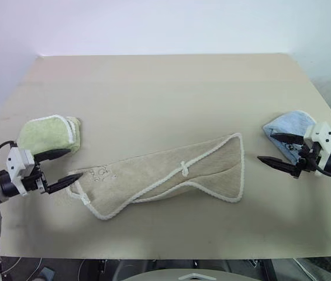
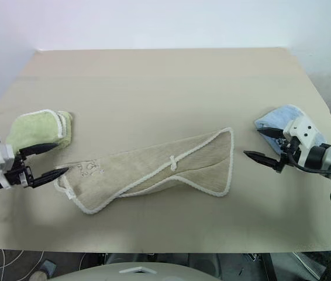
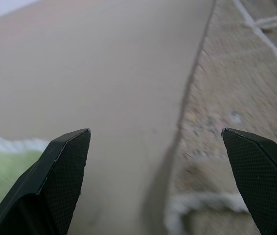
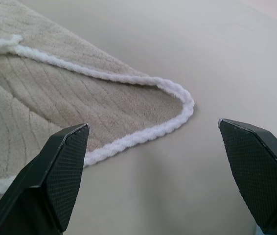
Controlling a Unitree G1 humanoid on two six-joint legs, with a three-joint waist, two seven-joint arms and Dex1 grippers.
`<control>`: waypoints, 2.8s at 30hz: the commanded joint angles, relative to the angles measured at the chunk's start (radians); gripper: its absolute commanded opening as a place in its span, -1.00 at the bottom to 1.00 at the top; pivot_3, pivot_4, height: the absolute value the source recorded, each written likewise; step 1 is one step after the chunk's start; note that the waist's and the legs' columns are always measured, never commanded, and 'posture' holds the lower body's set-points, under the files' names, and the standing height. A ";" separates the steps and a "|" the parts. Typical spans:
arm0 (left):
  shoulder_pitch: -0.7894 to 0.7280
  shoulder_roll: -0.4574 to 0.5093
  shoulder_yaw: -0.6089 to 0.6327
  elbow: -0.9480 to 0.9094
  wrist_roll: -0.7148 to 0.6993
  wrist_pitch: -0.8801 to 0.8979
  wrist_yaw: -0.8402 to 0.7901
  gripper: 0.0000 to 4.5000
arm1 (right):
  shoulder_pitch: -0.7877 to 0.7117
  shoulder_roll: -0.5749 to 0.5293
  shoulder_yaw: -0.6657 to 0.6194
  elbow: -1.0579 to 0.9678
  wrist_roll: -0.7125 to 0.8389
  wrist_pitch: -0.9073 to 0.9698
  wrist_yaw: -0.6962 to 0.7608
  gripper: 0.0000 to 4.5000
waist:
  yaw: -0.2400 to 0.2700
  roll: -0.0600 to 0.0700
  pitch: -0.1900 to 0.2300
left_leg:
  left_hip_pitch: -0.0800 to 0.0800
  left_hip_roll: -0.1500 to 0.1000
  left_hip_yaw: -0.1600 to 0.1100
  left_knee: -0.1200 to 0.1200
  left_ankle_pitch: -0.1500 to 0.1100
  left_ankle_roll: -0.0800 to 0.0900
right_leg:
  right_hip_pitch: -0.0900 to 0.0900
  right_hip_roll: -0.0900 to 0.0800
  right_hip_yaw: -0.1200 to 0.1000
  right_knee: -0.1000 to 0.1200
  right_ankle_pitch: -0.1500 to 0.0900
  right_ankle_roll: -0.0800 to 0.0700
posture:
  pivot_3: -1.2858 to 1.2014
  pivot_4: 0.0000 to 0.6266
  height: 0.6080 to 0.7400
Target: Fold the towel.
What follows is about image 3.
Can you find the green towel with white trim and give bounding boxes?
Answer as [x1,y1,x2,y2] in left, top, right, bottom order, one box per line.
[0,132,51,228]

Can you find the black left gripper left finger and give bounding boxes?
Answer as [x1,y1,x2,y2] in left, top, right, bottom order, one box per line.
[0,128,92,235]

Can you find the beige towel with white trim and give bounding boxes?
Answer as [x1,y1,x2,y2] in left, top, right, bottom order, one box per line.
[164,0,277,235]

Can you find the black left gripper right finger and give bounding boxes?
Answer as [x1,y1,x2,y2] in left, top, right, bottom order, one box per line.
[222,127,277,235]

